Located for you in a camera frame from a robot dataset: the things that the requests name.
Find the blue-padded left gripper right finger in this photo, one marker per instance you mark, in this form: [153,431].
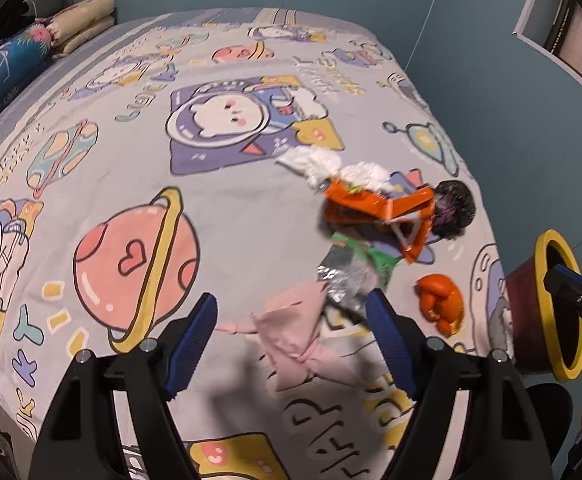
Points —
[396,336]

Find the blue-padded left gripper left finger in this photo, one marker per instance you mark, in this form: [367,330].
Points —
[184,341]

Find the yellow-rimmed dark trash bin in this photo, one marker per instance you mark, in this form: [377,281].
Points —
[547,333]

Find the pink paper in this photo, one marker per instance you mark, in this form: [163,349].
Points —
[289,332]

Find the orange snack wrapper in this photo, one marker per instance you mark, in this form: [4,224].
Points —
[409,218]

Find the white tissue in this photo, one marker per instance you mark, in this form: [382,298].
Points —
[318,165]

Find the green silver foil wrapper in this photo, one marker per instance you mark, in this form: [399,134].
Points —
[353,269]

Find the cartoon space print bedsheet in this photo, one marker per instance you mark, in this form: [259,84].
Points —
[140,172]

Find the blue floral folded quilt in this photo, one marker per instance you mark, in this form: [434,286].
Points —
[23,55]

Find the beige folded blanket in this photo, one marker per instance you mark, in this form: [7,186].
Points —
[78,24]

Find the grey bed headboard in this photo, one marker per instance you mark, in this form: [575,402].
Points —
[46,8]

